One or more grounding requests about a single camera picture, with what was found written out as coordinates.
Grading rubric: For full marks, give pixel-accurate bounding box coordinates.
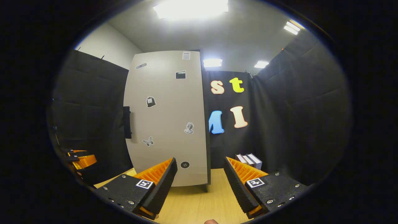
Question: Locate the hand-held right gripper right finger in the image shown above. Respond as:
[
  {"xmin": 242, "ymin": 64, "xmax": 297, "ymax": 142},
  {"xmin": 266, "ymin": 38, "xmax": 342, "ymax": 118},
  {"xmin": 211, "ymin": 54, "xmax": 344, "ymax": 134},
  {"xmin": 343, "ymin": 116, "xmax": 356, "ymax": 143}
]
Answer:
[{"xmin": 223, "ymin": 156, "xmax": 310, "ymax": 219}]

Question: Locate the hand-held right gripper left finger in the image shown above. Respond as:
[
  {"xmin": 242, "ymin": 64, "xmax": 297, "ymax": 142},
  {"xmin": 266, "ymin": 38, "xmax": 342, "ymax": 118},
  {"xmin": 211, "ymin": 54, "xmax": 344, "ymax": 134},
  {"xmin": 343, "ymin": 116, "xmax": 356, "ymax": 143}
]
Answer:
[{"xmin": 93, "ymin": 157, "xmax": 178, "ymax": 220}]

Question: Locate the grey cabinet door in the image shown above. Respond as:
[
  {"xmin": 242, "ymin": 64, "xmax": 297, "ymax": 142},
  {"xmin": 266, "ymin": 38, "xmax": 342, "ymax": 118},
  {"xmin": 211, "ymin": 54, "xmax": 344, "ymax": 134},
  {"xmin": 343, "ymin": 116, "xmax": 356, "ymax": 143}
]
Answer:
[{"xmin": 124, "ymin": 51, "xmax": 208, "ymax": 187}]

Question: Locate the black cabinet door handle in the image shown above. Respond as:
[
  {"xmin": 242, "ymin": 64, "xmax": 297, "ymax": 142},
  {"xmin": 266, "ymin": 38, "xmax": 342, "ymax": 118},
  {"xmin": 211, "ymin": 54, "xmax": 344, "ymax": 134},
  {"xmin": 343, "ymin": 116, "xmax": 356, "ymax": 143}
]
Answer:
[{"xmin": 123, "ymin": 106, "xmax": 132, "ymax": 139}]

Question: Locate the black backdrop cloth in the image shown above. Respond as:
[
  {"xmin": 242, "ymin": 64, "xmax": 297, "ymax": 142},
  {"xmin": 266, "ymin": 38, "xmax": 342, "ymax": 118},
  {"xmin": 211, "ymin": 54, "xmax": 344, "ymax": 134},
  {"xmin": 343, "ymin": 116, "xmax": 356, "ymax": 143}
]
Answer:
[{"xmin": 47, "ymin": 30, "xmax": 353, "ymax": 187}]

